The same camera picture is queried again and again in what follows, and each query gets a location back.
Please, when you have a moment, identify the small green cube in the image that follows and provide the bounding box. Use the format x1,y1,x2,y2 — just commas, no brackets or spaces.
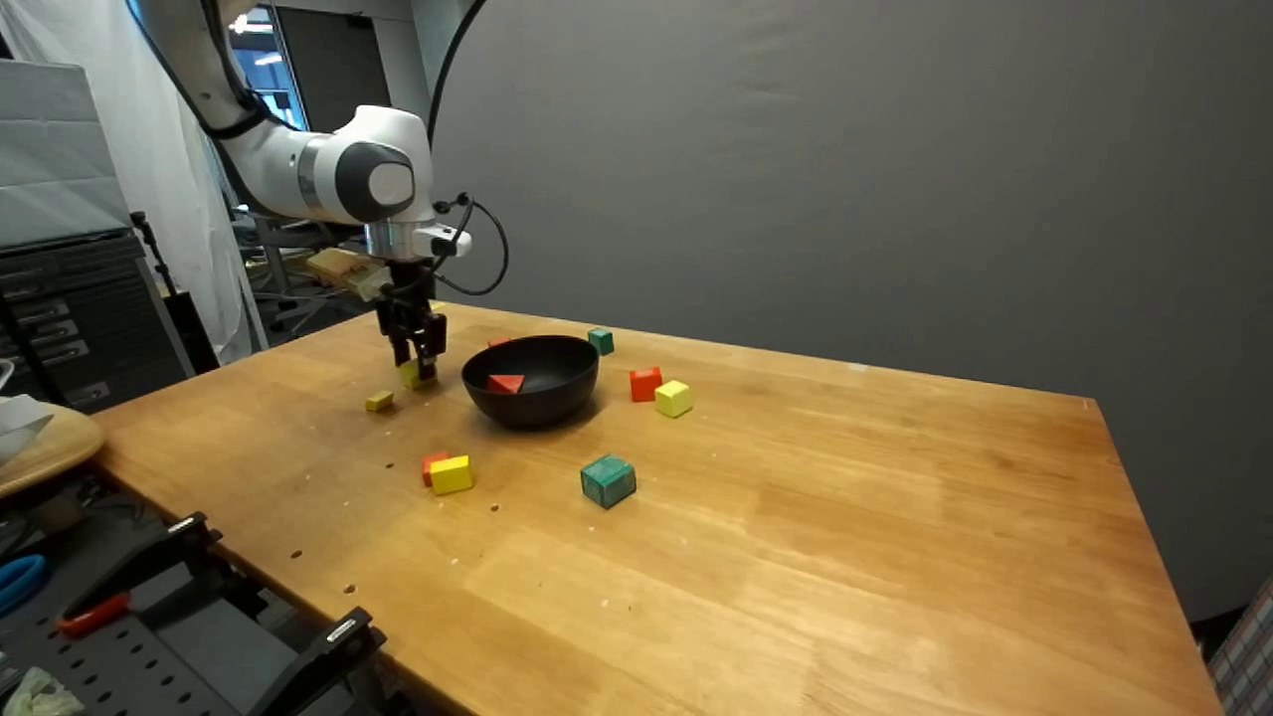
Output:
584,331,616,353

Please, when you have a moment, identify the small yellow cube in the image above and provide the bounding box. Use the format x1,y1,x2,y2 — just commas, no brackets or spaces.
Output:
364,392,397,414

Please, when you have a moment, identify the black clamp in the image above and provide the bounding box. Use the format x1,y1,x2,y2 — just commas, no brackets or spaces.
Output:
249,608,380,716

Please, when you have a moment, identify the orange-handled clamp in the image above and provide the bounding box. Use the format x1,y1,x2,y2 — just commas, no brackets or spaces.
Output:
57,512,218,642

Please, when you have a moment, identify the yellow cube red side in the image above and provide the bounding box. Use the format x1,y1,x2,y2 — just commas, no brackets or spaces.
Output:
420,454,472,499

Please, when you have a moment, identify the black bowl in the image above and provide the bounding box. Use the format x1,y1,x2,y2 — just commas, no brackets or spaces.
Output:
461,335,600,429

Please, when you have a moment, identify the blue scissors handle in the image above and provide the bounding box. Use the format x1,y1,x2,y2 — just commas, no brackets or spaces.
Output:
0,554,46,616

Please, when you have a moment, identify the large orange-red cube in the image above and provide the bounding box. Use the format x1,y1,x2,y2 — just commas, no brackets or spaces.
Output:
488,376,523,393

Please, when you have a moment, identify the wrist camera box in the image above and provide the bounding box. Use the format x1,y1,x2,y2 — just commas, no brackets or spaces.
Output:
307,249,384,302

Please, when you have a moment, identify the black perforated side board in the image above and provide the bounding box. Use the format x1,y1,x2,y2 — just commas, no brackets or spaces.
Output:
0,474,400,716

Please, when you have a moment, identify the round wooden board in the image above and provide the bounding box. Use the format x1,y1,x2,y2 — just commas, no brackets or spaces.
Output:
0,405,104,499

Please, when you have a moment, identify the large green cube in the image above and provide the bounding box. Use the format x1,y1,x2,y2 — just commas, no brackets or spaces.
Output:
580,454,636,511

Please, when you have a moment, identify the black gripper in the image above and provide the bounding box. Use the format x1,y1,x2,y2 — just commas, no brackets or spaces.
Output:
379,258,444,392

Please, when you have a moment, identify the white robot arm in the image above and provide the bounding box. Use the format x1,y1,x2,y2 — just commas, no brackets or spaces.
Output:
123,0,461,385

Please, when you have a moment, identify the yellow-green cube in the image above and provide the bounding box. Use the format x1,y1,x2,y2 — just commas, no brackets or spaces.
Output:
655,382,692,420

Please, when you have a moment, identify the grey equipment cabinet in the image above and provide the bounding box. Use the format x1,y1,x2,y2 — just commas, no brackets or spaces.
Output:
0,60,190,414

